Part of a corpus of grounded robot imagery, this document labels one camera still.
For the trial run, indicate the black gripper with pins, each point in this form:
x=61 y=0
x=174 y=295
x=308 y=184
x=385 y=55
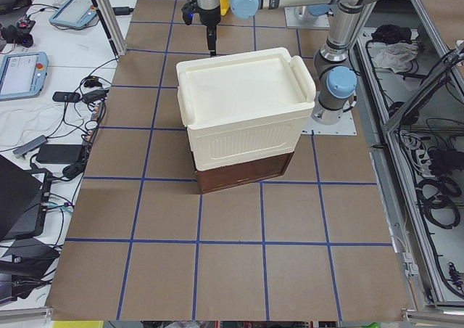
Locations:
x=209 y=17

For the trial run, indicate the dark brown wooden drawer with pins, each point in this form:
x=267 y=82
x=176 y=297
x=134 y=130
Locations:
x=229 y=176

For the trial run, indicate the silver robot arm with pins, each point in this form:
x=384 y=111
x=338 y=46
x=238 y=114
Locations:
x=342 y=18

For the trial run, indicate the cream plastic storage box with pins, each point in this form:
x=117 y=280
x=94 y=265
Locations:
x=244 y=107

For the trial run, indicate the upper teach pendant tablet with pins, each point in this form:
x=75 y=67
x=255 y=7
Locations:
x=74 y=14

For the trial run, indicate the teach pendant tablet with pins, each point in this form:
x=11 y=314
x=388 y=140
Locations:
x=23 y=75
x=74 y=14

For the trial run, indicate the white crumpled cloth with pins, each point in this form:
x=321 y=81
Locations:
x=397 y=57

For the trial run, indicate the lower teach pendant tablet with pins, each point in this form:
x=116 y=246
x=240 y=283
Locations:
x=23 y=75

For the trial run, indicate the black power adapter brick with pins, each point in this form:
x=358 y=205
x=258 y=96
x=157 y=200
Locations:
x=59 y=153

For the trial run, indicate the grey usb hub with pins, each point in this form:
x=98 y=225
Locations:
x=30 y=146

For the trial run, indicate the black laptop computer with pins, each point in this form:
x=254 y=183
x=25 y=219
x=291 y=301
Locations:
x=24 y=194

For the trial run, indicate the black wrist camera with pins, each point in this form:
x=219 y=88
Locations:
x=188 y=11

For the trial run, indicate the aluminium frame post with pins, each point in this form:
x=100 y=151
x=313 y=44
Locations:
x=111 y=27

